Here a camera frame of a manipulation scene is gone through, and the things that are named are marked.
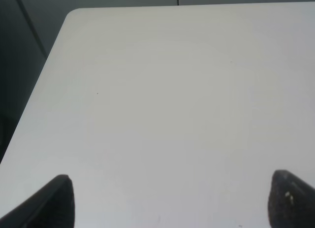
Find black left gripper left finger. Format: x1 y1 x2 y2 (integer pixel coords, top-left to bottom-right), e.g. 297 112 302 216
0 175 75 228

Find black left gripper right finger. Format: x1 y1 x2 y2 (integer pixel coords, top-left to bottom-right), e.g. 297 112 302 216
268 170 315 228

